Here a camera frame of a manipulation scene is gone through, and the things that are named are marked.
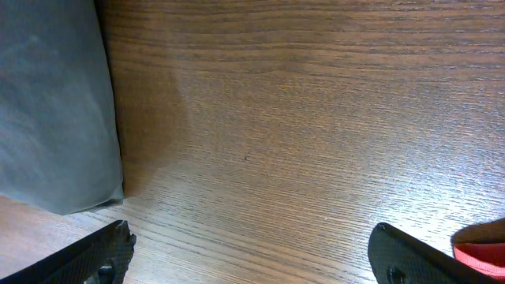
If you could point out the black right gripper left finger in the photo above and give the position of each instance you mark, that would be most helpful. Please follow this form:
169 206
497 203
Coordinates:
101 257

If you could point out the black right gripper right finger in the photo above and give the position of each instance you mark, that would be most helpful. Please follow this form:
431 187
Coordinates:
398 258

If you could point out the grey shorts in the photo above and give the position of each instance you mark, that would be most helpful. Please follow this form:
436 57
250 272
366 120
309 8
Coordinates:
59 143

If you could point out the red t-shirt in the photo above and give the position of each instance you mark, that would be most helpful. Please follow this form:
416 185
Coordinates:
485 258

